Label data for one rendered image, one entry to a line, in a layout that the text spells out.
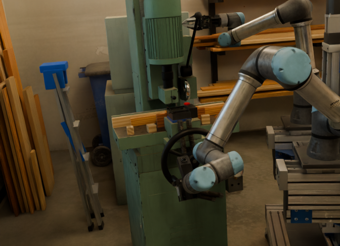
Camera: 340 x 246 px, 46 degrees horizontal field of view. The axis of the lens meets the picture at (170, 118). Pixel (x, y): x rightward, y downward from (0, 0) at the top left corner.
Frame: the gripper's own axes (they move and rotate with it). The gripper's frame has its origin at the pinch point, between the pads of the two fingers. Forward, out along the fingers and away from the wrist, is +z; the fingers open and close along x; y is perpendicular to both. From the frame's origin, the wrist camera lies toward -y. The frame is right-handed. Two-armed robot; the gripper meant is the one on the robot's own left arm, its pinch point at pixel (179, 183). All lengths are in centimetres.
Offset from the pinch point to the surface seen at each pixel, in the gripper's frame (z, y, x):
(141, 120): 35, -37, -4
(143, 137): 24.0, -25.6, -6.7
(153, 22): 8, -75, 5
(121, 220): 143, 8, -13
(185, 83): 37, -54, 23
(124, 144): 24.8, -24.3, -15.7
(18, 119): 143, -78, -75
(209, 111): 36, -37, 32
